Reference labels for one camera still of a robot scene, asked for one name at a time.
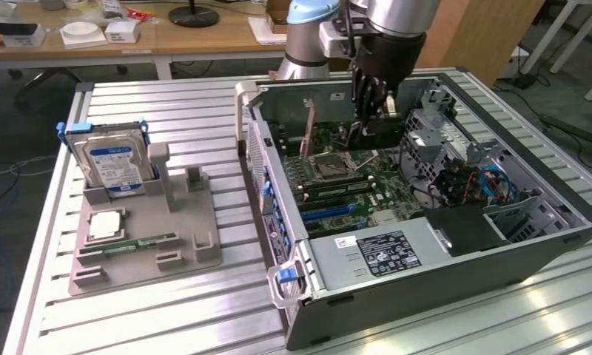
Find open cardboard box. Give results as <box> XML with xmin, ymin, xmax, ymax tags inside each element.
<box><xmin>268</xmin><ymin>0</ymin><xmax>290</xmax><ymax>35</ymax></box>

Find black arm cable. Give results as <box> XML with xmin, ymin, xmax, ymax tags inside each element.
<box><xmin>342</xmin><ymin>0</ymin><xmax>358</xmax><ymax>56</ymax></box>

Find perforated silver drive cage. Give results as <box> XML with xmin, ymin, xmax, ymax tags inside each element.
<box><xmin>398</xmin><ymin>88</ymin><xmax>477</xmax><ymax>166</ymax></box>

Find wooden cabinet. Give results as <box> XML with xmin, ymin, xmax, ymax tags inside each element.
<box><xmin>413</xmin><ymin>0</ymin><xmax>547</xmax><ymax>87</ymax></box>

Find white square holder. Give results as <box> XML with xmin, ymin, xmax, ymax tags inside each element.
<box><xmin>58</xmin><ymin>21</ymin><xmax>108</xmax><ymax>49</ymax></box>

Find grey parts rack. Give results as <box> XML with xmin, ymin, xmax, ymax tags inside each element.
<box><xmin>66</xmin><ymin>142</ymin><xmax>224</xmax><ymax>297</ymax></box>

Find blue floor cable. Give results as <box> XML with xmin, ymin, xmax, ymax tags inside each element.
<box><xmin>0</xmin><ymin>173</ymin><xmax>21</xmax><ymax>322</ymax></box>

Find silver black pouch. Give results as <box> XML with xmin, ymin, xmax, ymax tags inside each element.
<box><xmin>100</xmin><ymin>0</ymin><xmax>125</xmax><ymax>19</ymax></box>

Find silver CPU chip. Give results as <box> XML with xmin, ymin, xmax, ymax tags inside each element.
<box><xmin>88</xmin><ymin>212</ymin><xmax>122</xmax><ymax>237</ymax></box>

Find green motherboard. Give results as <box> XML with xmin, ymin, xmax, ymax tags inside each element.
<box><xmin>274</xmin><ymin>121</ymin><xmax>425</xmax><ymax>240</ymax></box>

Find graphics card with metal bracket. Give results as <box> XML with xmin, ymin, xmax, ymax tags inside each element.
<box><xmin>300</xmin><ymin>97</ymin><xmax>409</xmax><ymax>159</ymax></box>

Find black expansion slot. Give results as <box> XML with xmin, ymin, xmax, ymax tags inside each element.
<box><xmin>297</xmin><ymin>198</ymin><xmax>349</xmax><ymax>212</ymax></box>

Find white box black lid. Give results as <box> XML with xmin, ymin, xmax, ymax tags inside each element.
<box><xmin>0</xmin><ymin>22</ymin><xmax>46</xmax><ymax>48</ymax></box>

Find metal socket cover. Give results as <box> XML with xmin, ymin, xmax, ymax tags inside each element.
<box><xmin>349</xmin><ymin>149</ymin><xmax>381</xmax><ymax>172</ymax></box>

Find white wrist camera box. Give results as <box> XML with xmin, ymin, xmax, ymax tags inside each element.
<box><xmin>318</xmin><ymin>20</ymin><xmax>364</xmax><ymax>58</ymax></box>

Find black lamp base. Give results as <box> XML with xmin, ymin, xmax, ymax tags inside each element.
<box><xmin>169</xmin><ymin>0</ymin><xmax>221</xmax><ymax>28</ymax></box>

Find white paper stack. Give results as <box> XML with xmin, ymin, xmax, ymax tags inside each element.
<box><xmin>248</xmin><ymin>16</ymin><xmax>288</xmax><ymax>45</ymax></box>

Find white box red button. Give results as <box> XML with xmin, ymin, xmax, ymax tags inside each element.
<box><xmin>505</xmin><ymin>47</ymin><xmax>529</xmax><ymax>79</ymax></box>

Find black open PC case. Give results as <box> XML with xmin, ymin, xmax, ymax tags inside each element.
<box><xmin>233</xmin><ymin>72</ymin><xmax>592</xmax><ymax>351</ymax></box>

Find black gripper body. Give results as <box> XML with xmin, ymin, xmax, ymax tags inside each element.
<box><xmin>353</xmin><ymin>32</ymin><xmax>428</xmax><ymax>89</ymax></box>

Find CPU socket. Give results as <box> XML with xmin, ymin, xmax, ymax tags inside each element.
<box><xmin>309</xmin><ymin>151</ymin><xmax>358</xmax><ymax>182</ymax></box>

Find small white labelled box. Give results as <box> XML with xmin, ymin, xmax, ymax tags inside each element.
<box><xmin>104</xmin><ymin>20</ymin><xmax>142</xmax><ymax>44</ymax></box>

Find green RAM stick white label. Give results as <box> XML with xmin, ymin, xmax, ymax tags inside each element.
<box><xmin>302</xmin><ymin>179</ymin><xmax>373</xmax><ymax>197</ymax></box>

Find silver power supply unit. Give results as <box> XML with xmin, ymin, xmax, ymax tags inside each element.
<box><xmin>305</xmin><ymin>217</ymin><xmax>449</xmax><ymax>293</ymax></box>

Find hard disk in blue caddy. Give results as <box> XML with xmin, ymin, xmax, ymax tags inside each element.
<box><xmin>54</xmin><ymin>117</ymin><xmax>152</xmax><ymax>199</ymax></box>

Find blue wire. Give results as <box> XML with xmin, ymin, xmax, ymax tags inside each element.
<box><xmin>476</xmin><ymin>166</ymin><xmax>520</xmax><ymax>205</ymax></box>

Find red packet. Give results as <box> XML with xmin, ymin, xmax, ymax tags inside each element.
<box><xmin>126</xmin><ymin>9</ymin><xmax>157</xmax><ymax>23</ymax></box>

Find white table frame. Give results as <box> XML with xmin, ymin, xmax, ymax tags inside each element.
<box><xmin>520</xmin><ymin>0</ymin><xmax>592</xmax><ymax>101</ymax></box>

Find black power adapter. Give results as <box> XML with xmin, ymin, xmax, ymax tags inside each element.
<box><xmin>511</xmin><ymin>73</ymin><xmax>537</xmax><ymax>90</ymax></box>

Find silver disk bay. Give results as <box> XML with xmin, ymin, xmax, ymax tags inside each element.
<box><xmin>483</xmin><ymin>195</ymin><xmax>592</xmax><ymax>245</ymax></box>

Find white floor cable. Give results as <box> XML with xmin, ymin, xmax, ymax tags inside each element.
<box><xmin>0</xmin><ymin>154</ymin><xmax>61</xmax><ymax>178</ymax></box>

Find red wire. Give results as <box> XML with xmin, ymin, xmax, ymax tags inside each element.
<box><xmin>465</xmin><ymin>170</ymin><xmax>480</xmax><ymax>201</ymax></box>

